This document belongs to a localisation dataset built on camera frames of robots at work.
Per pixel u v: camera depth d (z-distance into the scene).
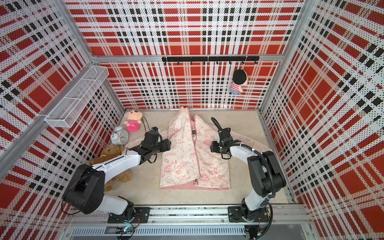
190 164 0.91
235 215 0.73
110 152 0.86
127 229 0.69
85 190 0.43
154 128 0.82
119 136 0.93
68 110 0.70
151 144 0.70
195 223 0.72
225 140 0.74
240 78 0.93
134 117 1.09
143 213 0.73
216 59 0.89
